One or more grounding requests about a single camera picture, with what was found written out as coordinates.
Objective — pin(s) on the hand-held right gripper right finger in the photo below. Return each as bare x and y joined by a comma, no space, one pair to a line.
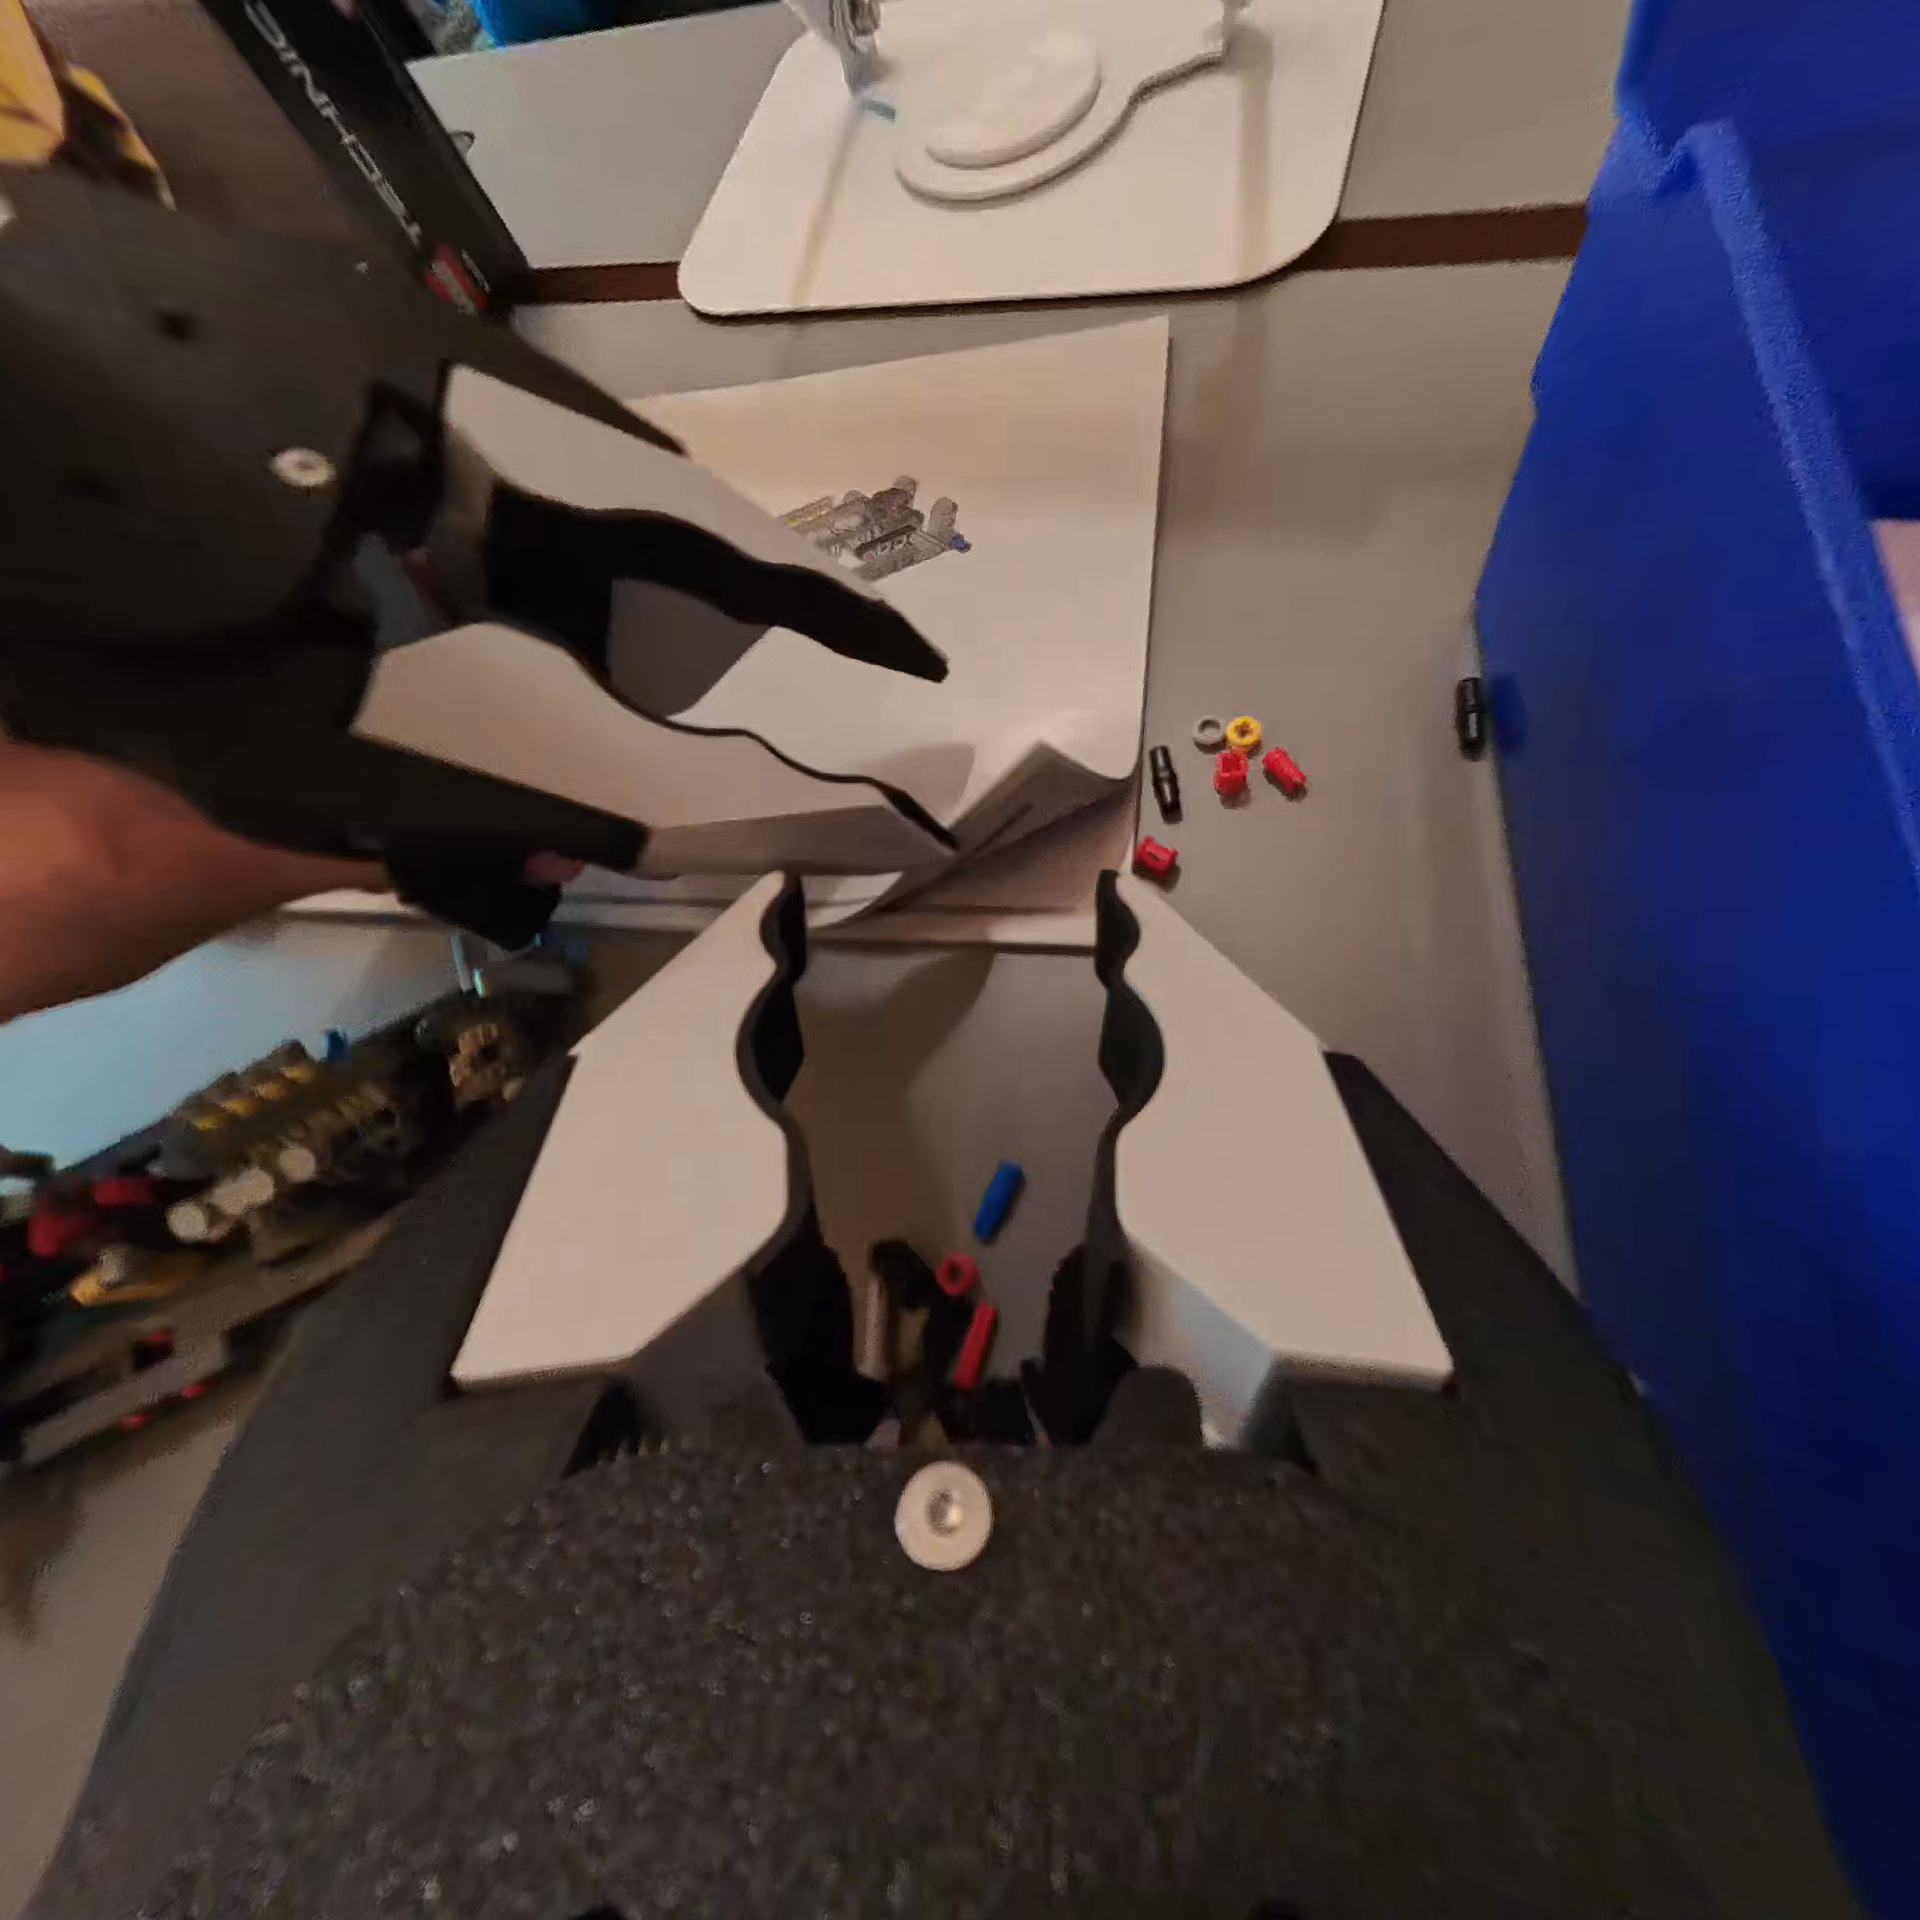
1275,1201

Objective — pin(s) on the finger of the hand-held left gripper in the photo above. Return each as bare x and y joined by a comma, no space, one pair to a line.
674,488
600,763

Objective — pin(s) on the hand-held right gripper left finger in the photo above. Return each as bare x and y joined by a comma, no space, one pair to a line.
645,1201

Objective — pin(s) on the white instruction booklet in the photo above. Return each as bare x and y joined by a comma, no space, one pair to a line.
974,493

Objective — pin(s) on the grey black lego chassis assembly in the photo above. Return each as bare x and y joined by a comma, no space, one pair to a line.
270,1141

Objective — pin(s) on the person's left forearm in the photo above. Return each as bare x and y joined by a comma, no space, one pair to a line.
149,885

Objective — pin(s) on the pile of red blue lego pins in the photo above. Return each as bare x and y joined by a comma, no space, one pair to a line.
974,1341

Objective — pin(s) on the lego set box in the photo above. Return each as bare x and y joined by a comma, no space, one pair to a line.
375,136

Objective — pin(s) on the cluster of small lego bushes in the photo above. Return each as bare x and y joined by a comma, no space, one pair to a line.
1231,772

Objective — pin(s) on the black lego pin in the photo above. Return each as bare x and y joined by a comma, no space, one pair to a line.
1471,713

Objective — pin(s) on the blue plastic bin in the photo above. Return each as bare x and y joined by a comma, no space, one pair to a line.
1723,901

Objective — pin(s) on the white tablet stand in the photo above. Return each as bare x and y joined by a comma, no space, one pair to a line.
1200,181

